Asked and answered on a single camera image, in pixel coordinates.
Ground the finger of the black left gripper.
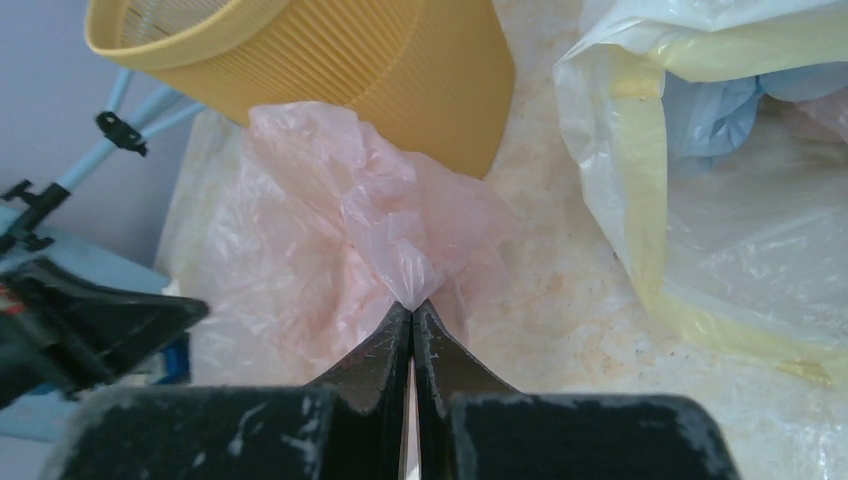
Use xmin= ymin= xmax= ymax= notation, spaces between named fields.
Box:
xmin=1 ymin=257 xmax=210 ymax=407

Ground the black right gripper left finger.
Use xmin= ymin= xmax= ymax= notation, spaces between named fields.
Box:
xmin=41 ymin=305 xmax=412 ymax=479

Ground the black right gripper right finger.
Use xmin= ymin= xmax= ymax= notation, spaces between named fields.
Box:
xmin=411 ymin=302 xmax=740 ymax=479

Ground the pink plastic trash bag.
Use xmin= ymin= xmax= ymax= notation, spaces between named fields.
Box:
xmin=156 ymin=102 xmax=517 ymax=385

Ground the yellow plastic trash bin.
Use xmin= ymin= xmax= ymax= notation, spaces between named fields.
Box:
xmin=84 ymin=0 xmax=515 ymax=178

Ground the light blue tripod stand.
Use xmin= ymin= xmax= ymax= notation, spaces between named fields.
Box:
xmin=1 ymin=68 xmax=206 ymax=256

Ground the large yellow translucent bag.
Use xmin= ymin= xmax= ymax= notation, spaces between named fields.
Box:
xmin=553 ymin=1 xmax=847 ymax=388

